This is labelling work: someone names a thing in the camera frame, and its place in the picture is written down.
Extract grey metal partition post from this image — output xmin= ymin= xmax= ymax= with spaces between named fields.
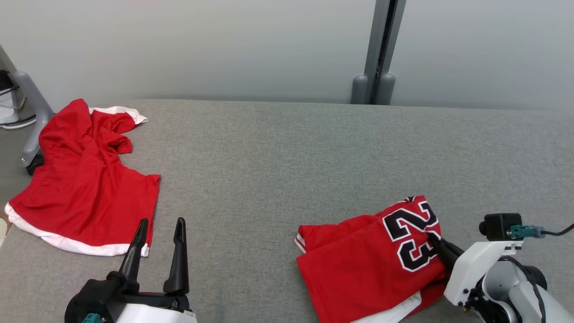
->
xmin=351 ymin=0 xmax=407 ymax=105

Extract red jersey with number 23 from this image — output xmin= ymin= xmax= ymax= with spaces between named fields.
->
xmin=295 ymin=195 xmax=449 ymax=323

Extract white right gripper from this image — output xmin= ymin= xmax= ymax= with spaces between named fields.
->
xmin=426 ymin=231 xmax=523 ymax=308

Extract black caster wheel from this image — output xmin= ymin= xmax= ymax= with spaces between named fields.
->
xmin=26 ymin=155 xmax=45 ymax=175

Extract grey tubular cart leg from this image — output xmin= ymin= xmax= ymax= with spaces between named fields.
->
xmin=13 ymin=71 xmax=55 ymax=167

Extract red shorts with white hem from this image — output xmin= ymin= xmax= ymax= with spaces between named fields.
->
xmin=4 ymin=99 xmax=161 ymax=257

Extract white floor device with cables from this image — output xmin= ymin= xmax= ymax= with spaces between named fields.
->
xmin=0 ymin=70 xmax=37 ymax=131

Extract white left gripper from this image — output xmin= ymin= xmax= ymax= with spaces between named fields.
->
xmin=108 ymin=218 xmax=198 ymax=323

